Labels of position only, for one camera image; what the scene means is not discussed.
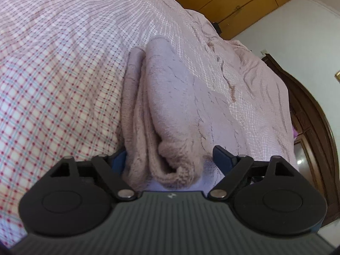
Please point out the red checked bed sheet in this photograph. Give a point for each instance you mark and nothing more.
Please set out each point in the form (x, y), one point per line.
(53, 111)

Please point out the yellow wall object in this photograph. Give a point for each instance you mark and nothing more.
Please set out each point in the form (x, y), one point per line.
(338, 76)

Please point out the pink checked quilt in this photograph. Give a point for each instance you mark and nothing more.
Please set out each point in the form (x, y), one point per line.
(199, 32)

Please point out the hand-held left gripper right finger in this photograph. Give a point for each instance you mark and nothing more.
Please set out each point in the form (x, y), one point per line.
(222, 158)

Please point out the dark wooden headboard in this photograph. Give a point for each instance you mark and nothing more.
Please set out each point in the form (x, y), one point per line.
(316, 143)

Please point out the wall socket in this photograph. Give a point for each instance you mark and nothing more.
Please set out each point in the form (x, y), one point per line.
(264, 51)

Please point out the purple cloth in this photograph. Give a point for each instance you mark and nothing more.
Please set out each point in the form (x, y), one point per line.
(293, 132)

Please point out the pink fleece garment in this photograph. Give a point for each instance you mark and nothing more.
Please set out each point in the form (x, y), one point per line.
(172, 98)

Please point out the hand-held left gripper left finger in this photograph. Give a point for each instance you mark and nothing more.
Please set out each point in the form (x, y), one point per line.
(119, 164)

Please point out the small dark object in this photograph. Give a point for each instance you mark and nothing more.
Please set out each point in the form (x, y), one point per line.
(217, 28)

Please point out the wooden wardrobe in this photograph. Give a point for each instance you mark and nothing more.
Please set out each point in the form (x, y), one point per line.
(233, 2)

